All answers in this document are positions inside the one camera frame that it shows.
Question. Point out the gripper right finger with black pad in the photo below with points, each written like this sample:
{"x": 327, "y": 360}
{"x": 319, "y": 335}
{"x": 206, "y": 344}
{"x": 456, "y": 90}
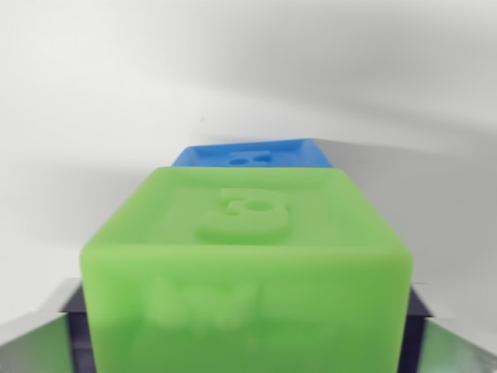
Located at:
{"x": 446, "y": 342}

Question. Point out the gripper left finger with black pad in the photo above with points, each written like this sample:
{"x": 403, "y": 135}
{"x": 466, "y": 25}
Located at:
{"x": 42, "y": 342}

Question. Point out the green cube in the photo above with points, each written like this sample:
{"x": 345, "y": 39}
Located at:
{"x": 248, "y": 295}

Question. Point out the blue cube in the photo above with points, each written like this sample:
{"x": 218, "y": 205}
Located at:
{"x": 272, "y": 155}

